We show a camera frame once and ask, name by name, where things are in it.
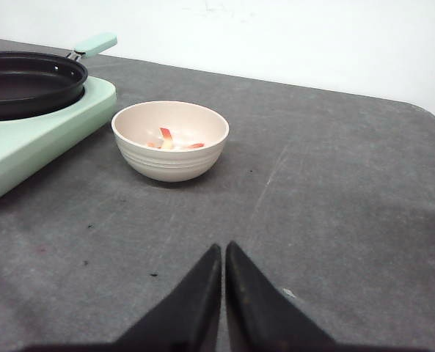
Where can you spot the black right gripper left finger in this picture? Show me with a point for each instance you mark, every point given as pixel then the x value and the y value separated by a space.
pixel 188 318

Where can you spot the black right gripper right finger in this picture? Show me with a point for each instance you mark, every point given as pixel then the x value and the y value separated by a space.
pixel 259 317

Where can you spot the beige ribbed bowl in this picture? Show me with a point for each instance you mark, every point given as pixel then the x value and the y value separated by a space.
pixel 189 123

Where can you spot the shrimp pieces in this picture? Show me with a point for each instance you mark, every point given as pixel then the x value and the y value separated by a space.
pixel 168 143

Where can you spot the mint green breakfast maker base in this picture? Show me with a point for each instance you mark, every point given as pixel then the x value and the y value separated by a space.
pixel 27 145

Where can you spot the black frying pan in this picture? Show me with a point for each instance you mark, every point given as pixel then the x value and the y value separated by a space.
pixel 33 83

